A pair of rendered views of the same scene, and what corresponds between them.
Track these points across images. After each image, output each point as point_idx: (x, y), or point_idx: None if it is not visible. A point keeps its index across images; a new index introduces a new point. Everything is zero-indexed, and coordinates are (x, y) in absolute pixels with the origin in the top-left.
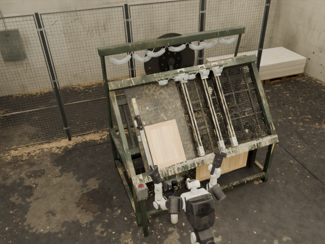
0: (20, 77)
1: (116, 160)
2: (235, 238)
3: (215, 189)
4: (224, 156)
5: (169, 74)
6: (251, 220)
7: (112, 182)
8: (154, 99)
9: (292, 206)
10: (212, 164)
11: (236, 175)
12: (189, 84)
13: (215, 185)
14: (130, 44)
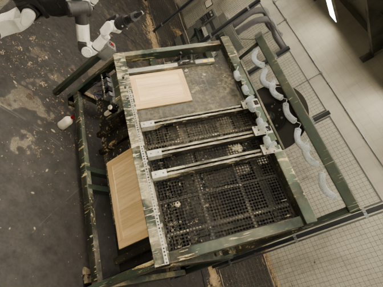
0: None
1: None
2: (1, 166)
3: (84, 1)
4: (129, 14)
5: (247, 75)
6: (21, 210)
7: None
8: (215, 81)
9: None
10: (128, 175)
11: (106, 249)
12: (241, 121)
13: (89, 2)
14: (276, 59)
